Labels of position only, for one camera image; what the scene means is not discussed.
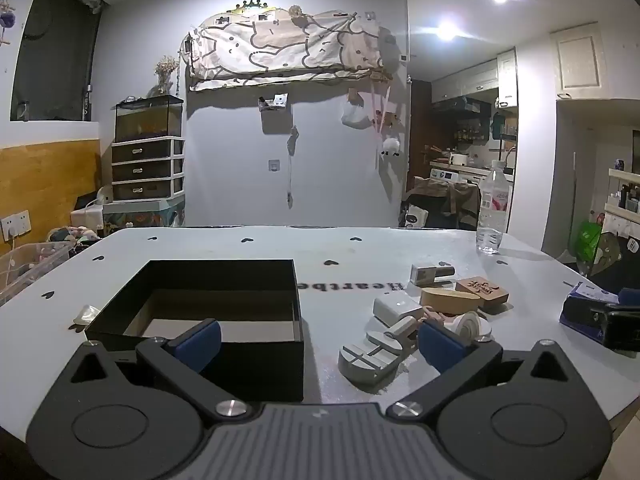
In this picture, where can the dried flowers in vase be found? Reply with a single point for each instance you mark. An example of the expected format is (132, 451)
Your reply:
(166, 72)

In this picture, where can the crown wall decoration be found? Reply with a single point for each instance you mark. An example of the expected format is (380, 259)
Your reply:
(250, 6)

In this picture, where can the white cabinet door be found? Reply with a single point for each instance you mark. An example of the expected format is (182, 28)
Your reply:
(575, 60)

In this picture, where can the white wall socket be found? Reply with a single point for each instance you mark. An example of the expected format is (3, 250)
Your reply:
(15, 225)

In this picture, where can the pile of plush toys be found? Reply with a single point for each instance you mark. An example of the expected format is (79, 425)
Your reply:
(75, 235)

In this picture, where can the dark window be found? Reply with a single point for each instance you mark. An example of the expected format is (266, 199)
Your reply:
(55, 60)

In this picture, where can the grey slotted stand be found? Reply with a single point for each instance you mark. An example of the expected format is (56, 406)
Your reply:
(370, 360)

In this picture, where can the oval wooden block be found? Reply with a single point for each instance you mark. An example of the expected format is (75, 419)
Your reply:
(450, 300)

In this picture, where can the clear plastic bin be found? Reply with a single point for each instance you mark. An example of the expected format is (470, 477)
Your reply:
(30, 265)

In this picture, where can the black square box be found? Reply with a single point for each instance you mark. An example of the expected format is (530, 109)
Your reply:
(200, 360)

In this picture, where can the blue hanging bag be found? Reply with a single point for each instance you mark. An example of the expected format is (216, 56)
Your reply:
(497, 125)

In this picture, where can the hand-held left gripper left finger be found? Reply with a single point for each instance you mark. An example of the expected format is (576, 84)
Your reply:
(199, 345)

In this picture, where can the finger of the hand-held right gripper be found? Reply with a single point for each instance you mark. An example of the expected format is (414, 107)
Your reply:
(629, 296)
(620, 330)

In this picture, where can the green bag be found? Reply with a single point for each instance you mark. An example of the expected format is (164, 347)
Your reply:
(586, 242)

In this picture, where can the wall switch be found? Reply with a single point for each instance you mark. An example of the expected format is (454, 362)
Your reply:
(273, 165)

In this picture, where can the wall hook holder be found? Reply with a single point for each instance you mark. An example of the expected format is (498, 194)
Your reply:
(274, 101)

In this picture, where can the washing machine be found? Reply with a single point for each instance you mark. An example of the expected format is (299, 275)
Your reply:
(450, 176)

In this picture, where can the printed blanket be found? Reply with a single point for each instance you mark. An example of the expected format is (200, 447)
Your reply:
(280, 50)

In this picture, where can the brown cloth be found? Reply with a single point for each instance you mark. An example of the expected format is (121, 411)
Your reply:
(450, 197)

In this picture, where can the white plastic bag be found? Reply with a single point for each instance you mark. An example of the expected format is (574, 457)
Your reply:
(356, 116)

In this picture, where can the white charger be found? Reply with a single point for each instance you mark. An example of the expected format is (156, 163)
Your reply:
(395, 309)

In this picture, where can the white tape roll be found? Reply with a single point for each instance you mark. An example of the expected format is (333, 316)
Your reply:
(467, 327)

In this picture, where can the white plush toy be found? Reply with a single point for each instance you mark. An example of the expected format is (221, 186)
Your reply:
(391, 146)

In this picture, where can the clear water bottle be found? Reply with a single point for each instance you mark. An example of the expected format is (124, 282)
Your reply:
(492, 205)

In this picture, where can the pink ribbons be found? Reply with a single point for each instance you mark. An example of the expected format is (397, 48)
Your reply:
(380, 115)

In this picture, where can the small white device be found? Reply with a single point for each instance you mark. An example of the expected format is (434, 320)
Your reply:
(417, 217)

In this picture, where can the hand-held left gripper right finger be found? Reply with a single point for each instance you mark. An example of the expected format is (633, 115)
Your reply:
(440, 347)

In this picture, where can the white appliance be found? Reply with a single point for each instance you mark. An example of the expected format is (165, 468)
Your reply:
(92, 212)

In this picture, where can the carved wooden block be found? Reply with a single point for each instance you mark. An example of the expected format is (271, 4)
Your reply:
(482, 290)

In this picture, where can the glass fish tank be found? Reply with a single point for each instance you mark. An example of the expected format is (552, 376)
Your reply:
(147, 120)

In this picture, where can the white drawer unit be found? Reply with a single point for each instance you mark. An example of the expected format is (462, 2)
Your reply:
(145, 170)

